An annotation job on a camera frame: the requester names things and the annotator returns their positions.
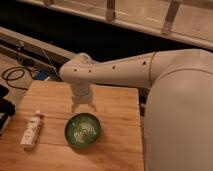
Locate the green ceramic bowl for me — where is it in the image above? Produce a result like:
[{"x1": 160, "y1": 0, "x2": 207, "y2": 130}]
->
[{"x1": 64, "y1": 113, "x2": 101, "y2": 149}]

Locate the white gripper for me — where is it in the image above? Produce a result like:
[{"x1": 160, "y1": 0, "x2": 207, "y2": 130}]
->
[{"x1": 71, "y1": 83, "x2": 97, "y2": 113}]

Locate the metal window frame rail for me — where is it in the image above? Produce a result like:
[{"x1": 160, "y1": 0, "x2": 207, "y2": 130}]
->
[{"x1": 0, "y1": 26, "x2": 76, "y2": 68}]

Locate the black coiled cable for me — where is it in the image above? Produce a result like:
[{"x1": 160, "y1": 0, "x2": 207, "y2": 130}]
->
[{"x1": 1, "y1": 65, "x2": 36, "y2": 90}]

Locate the black object at left edge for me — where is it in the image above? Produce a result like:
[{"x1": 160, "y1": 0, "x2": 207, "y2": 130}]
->
[{"x1": 0, "y1": 84, "x2": 15, "y2": 135}]

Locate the blue box on floor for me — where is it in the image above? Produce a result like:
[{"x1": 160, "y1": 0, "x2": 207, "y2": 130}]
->
[{"x1": 34, "y1": 70, "x2": 50, "y2": 81}]

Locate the white plastic bottle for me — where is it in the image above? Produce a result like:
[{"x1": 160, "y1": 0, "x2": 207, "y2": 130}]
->
[{"x1": 20, "y1": 110, "x2": 43, "y2": 149}]

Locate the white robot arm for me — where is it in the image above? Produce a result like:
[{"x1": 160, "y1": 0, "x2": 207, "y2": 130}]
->
[{"x1": 59, "y1": 49, "x2": 213, "y2": 171}]

